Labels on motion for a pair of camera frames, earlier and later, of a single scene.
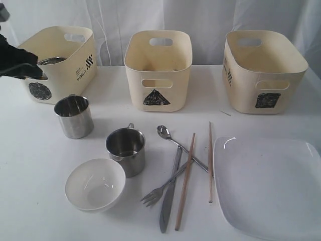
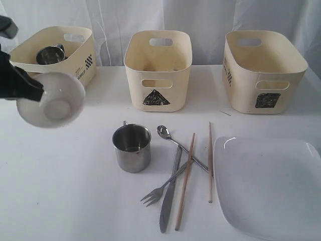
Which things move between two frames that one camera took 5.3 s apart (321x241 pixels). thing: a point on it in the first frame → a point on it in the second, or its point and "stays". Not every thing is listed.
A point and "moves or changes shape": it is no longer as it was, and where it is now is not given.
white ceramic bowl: x=94 y=184 → x=63 y=99
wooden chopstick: x=185 y=183 stays
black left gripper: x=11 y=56 → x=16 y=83
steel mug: x=127 y=146 moves or changes shape
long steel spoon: x=164 y=132 stays
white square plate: x=270 y=188 stays
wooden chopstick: x=210 y=164 stays
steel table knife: x=168 y=199 stays
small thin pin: x=225 y=113 stays
